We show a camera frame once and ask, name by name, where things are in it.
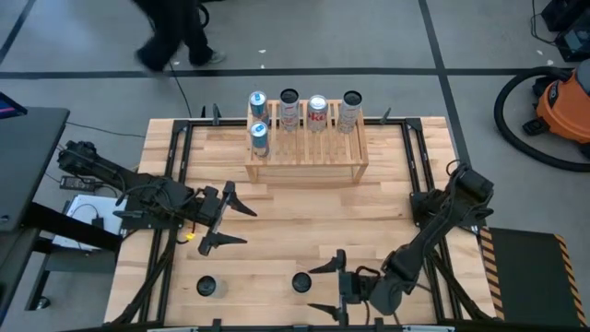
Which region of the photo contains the Celsius Tropical Vibe can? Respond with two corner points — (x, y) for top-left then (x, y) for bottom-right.
(337, 89), (364, 135)

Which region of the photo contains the wooden slatted shelf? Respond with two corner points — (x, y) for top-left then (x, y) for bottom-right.
(243, 99), (370, 188)

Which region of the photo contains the black equipment case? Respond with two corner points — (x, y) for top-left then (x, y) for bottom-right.
(541, 0), (590, 32)

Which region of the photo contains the thin dark floor cable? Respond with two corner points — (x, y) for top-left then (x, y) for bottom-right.
(66, 120), (148, 139)

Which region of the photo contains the long black floor cable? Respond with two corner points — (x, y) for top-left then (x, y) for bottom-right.
(166, 59), (194, 119)

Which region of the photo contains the orange shop vacuum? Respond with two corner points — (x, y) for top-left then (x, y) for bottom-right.
(492, 65), (590, 174)
(523, 58), (590, 160)

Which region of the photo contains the laptop with lit screen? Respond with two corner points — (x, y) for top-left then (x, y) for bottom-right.
(0, 91), (29, 120)

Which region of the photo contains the person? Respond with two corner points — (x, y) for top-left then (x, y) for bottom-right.
(131, 0), (228, 74)

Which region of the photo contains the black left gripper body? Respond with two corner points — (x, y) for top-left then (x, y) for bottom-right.
(182, 185), (228, 235)

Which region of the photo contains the black box with screen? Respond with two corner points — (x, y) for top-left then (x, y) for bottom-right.
(554, 27), (590, 64)

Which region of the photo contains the black power adapter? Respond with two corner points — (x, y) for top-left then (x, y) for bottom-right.
(59, 175), (97, 191)

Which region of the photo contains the white flat box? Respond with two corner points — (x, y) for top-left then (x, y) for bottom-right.
(53, 194), (129, 253)

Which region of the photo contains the dark grey desk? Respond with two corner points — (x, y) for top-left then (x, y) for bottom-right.
(0, 106), (122, 319)

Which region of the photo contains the Celsius Peach Vibe can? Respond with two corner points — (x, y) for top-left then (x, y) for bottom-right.
(290, 271), (313, 294)

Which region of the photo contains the black hazard-striped floor mat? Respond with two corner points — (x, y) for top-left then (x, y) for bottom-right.
(478, 225), (590, 329)

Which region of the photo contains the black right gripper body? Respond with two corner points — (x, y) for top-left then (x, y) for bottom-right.
(337, 270), (378, 306)

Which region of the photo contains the silver Celsius can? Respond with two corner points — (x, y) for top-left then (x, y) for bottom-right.
(195, 275), (228, 299)
(278, 88), (301, 134)

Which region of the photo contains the silver Diet Coke can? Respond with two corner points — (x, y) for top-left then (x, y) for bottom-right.
(307, 94), (330, 134)

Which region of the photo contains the black aluminium table frame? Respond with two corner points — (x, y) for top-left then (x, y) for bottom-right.
(108, 117), (499, 332)

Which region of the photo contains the blue silver Red Bull can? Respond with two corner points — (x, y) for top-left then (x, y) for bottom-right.
(249, 121), (271, 159)
(248, 90), (272, 125)

